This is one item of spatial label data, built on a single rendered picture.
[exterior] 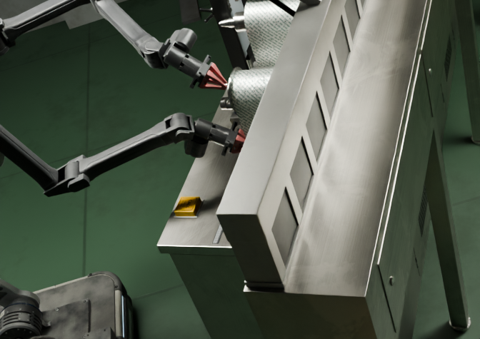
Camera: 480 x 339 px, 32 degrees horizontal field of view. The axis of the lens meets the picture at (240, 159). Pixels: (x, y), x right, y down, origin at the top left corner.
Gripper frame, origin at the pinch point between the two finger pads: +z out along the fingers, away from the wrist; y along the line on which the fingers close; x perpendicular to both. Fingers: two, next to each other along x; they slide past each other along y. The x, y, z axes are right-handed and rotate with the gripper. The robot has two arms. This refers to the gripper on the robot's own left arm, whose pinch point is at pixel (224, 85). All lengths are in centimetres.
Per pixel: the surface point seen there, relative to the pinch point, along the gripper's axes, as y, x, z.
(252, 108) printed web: 6.4, 3.7, 10.4
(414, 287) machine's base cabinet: -15, -56, 99
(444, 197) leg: -11, -5, 80
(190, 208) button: 18.2, -37.4, 10.1
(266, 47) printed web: -17.3, 6.9, 5.5
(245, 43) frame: -32.9, -8.6, -0.6
